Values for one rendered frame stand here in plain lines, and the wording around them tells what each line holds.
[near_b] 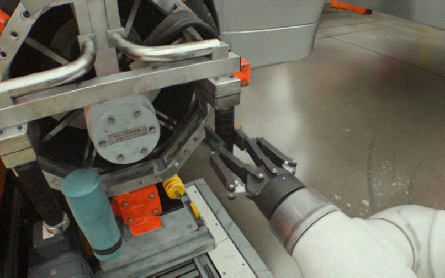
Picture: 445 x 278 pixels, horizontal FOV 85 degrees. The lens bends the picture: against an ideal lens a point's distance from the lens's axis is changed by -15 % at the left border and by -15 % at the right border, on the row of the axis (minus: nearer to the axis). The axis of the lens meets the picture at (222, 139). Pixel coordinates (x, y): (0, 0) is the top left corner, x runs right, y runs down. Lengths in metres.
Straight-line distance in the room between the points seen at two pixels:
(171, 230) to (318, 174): 1.00
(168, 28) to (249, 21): 0.55
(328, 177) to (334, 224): 1.44
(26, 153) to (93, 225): 0.30
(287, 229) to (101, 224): 0.45
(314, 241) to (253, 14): 0.84
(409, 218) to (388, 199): 1.36
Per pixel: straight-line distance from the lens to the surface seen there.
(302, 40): 1.23
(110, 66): 0.64
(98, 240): 0.74
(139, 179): 0.80
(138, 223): 0.90
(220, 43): 0.48
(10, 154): 0.46
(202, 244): 1.18
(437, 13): 2.78
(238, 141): 0.53
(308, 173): 1.78
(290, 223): 0.37
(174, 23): 0.53
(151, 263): 1.15
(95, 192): 0.64
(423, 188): 2.02
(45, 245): 1.00
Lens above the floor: 1.14
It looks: 35 degrees down
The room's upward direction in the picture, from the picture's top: straight up
